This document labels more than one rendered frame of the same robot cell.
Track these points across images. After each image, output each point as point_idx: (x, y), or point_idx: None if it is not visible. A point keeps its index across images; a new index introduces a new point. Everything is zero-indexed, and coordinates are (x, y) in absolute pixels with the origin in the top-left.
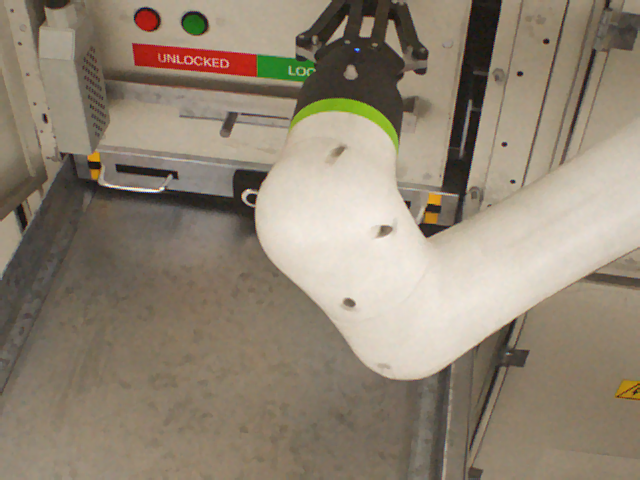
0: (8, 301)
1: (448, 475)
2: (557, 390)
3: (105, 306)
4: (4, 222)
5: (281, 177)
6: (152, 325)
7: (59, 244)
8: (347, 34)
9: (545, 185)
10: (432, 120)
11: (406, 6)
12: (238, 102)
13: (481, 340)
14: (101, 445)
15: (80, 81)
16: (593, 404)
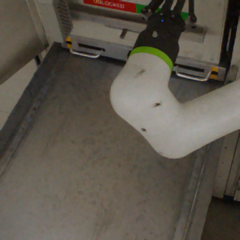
0: (25, 102)
1: (202, 195)
2: None
3: (69, 107)
4: (29, 62)
5: (117, 81)
6: (87, 116)
7: (51, 77)
8: (162, 9)
9: (230, 87)
10: (213, 36)
11: None
12: (127, 24)
13: (201, 146)
14: (59, 167)
15: (56, 13)
16: None
